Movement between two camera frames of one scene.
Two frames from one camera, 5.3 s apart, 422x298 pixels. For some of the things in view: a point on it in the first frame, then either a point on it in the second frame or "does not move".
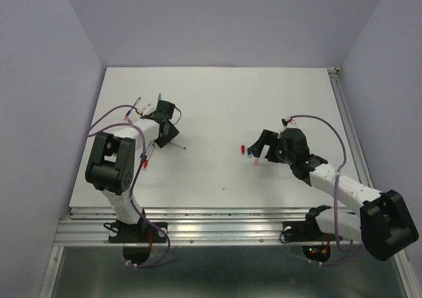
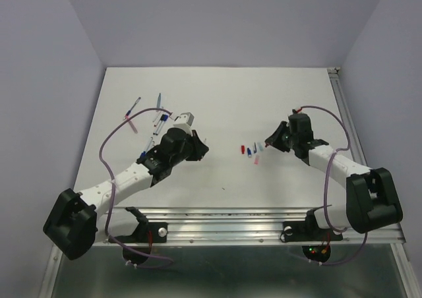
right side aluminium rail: [362, 176] does not move
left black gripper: [173, 133] → [198, 148]
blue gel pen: [132, 107] does not move
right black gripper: [266, 137] → [274, 139]
